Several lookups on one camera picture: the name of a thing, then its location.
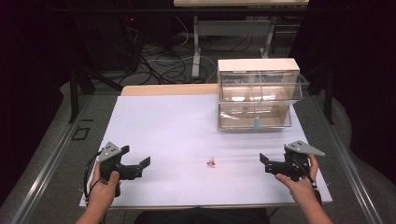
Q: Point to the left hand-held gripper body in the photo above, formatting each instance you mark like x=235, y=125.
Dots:
x=109, y=153

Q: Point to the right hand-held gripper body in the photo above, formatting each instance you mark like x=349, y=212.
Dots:
x=300, y=148

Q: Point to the small red clear bottle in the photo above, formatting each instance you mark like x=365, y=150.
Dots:
x=211, y=162

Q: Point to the clear acrylic drawer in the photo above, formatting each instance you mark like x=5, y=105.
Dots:
x=249, y=115
x=267, y=88

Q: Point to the clear drawer cabinet white top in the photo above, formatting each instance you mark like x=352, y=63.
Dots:
x=258, y=64

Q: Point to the person's left hand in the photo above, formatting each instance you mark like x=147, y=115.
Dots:
x=102, y=193

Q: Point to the person's right hand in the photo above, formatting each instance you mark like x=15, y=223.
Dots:
x=303, y=189

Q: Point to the small blue bottle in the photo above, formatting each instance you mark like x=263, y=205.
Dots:
x=257, y=122

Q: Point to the white table mat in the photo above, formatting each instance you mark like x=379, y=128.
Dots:
x=174, y=133

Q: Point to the black metal stand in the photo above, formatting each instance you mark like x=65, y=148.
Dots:
x=73, y=93
x=328, y=96

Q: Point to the dark curtain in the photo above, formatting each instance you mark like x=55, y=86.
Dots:
x=28, y=77
x=364, y=77

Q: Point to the power strip with red light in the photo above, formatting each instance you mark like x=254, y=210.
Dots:
x=131, y=23

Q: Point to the white metal-legged desk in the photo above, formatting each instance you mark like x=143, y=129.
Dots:
x=232, y=28

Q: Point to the aluminium floor rail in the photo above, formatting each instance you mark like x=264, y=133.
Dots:
x=348, y=169
x=46, y=169

